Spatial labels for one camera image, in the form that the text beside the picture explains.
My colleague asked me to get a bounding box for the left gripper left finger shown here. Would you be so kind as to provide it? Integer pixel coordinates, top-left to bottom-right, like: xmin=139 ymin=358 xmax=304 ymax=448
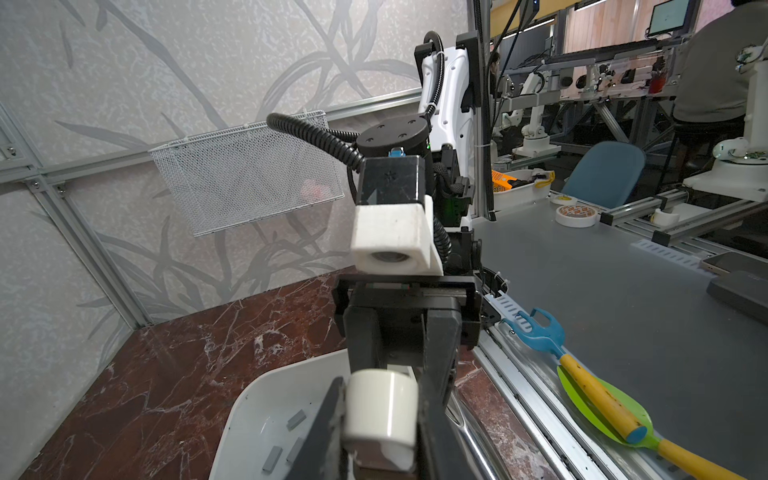
xmin=286 ymin=377 xmax=348 ymax=480

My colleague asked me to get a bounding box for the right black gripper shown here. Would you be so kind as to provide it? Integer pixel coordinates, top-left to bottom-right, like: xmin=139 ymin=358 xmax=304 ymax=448
xmin=333 ymin=274 xmax=482 ymax=402

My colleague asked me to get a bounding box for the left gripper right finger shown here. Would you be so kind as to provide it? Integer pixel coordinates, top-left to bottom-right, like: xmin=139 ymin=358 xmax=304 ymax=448
xmin=416 ymin=374 xmax=477 ymax=479

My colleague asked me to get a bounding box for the small white mini stapler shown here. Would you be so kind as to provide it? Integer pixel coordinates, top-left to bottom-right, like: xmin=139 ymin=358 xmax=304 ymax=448
xmin=342 ymin=369 xmax=419 ymax=472

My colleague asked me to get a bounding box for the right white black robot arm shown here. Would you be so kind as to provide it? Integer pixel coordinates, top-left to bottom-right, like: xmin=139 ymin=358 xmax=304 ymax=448
xmin=334 ymin=32 xmax=483 ymax=403

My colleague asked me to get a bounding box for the silver metal garden trowel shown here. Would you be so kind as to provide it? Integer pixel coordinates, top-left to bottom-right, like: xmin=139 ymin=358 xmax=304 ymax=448
xmin=446 ymin=389 xmax=511 ymax=480

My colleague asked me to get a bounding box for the white rectangular staple tray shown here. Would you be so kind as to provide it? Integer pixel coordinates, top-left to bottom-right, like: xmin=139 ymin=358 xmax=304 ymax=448
xmin=208 ymin=347 xmax=421 ymax=480

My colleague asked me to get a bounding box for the blue plastic toy wrench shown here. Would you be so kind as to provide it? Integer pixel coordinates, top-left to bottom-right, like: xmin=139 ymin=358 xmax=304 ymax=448
xmin=504 ymin=308 xmax=566 ymax=359

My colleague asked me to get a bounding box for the pink item in basket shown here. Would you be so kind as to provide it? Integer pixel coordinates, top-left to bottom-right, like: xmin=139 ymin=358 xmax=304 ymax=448
xmin=300 ymin=179 xmax=333 ymax=204

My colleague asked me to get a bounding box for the yellow green toy tool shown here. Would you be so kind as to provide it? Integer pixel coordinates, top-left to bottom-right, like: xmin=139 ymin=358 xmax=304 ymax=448
xmin=557 ymin=354 xmax=740 ymax=479

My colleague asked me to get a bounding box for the tape roll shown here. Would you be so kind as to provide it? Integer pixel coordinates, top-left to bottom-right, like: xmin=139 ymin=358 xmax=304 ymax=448
xmin=555 ymin=205 xmax=600 ymax=228

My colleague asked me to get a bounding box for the blue office chair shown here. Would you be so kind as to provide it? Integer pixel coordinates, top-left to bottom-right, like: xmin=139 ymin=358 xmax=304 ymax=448
xmin=561 ymin=141 xmax=646 ymax=209

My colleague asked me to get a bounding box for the seated person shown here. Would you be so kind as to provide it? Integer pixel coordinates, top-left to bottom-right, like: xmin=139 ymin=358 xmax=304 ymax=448
xmin=673 ymin=1 xmax=767 ymax=123

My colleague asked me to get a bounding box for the right black corrugated cable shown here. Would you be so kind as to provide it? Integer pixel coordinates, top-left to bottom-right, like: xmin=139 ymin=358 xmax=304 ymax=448
xmin=265 ymin=31 xmax=448 ymax=175

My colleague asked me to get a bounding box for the white wire mesh basket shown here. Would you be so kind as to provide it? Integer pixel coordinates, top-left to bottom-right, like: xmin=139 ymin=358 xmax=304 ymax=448
xmin=149 ymin=121 xmax=347 ymax=237

